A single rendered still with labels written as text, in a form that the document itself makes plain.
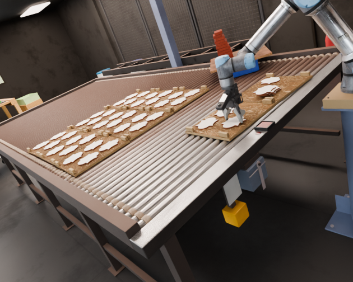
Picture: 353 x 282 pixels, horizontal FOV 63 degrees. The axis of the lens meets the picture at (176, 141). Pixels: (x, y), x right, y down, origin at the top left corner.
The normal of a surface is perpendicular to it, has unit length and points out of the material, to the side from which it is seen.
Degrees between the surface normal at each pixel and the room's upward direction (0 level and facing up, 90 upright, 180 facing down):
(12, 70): 90
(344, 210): 90
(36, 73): 90
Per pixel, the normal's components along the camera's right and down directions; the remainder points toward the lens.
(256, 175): 0.65, 0.11
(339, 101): -0.68, 0.50
